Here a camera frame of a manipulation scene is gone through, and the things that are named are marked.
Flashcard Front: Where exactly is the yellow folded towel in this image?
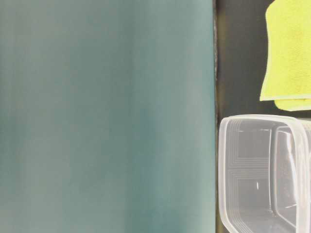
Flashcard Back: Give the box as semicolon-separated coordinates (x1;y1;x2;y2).
260;0;311;111

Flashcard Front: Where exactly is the clear plastic container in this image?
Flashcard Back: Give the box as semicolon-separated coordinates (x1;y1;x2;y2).
218;115;311;233

